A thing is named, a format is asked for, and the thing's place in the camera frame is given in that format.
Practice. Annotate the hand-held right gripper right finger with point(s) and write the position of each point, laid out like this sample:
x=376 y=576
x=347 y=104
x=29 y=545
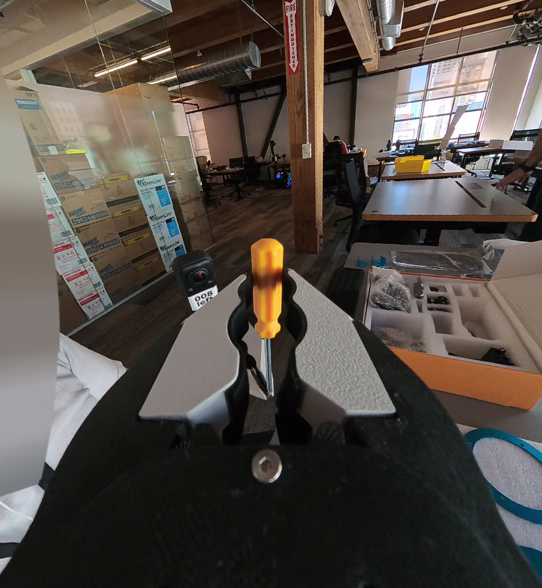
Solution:
x=344 y=367

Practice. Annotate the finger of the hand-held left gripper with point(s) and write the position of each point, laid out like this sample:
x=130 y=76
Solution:
x=258 y=383

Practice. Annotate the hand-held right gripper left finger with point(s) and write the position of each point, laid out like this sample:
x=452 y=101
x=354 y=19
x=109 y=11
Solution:
x=193 y=367

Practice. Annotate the wood edged office desk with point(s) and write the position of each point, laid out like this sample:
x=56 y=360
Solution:
x=436 y=197
x=422 y=172
x=225 y=172

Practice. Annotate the grey desk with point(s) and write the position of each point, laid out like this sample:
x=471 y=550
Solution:
x=496 y=415

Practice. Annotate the clear bag of small hardware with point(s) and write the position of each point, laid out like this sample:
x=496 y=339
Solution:
x=399 y=337

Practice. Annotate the black textured pad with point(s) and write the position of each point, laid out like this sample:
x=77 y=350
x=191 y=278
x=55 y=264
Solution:
x=344 y=289

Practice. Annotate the clear bag of screws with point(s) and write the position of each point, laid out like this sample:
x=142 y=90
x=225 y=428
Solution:
x=390 y=289

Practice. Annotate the white foam insert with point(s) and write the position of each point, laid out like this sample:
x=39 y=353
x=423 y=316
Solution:
x=441 y=330

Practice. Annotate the stack of cardboard boxes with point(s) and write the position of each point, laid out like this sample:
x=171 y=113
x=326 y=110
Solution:
x=92 y=206

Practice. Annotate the orange cardboard kit box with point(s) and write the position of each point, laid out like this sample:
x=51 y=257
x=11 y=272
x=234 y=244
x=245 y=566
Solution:
x=473 y=381

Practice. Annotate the clear bag of black parts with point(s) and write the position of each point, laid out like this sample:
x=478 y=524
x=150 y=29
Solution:
x=436 y=262

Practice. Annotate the black servo motor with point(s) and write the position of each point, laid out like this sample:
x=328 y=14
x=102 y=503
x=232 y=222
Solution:
x=496 y=356

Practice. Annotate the black office chair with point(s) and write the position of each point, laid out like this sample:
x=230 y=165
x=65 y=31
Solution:
x=351 y=183

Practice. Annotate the yellow plastic bin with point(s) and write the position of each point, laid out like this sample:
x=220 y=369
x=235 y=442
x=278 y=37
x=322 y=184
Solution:
x=411 y=164

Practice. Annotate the ceiling strip light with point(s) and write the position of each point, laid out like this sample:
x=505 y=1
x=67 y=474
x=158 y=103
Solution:
x=156 y=53
x=115 y=66

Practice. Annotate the red fire extinguisher sign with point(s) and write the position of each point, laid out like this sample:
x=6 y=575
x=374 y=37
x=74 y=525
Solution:
x=291 y=36

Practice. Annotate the large office window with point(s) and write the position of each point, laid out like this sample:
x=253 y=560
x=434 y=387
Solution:
x=445 y=101

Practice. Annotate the white wall switch box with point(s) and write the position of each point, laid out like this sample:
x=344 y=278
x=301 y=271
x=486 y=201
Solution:
x=306 y=150

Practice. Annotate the wooden post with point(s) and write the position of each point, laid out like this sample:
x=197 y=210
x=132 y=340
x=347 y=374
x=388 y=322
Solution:
x=305 y=138

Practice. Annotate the silver air duct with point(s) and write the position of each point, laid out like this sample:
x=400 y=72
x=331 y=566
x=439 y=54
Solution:
x=389 y=23
x=220 y=62

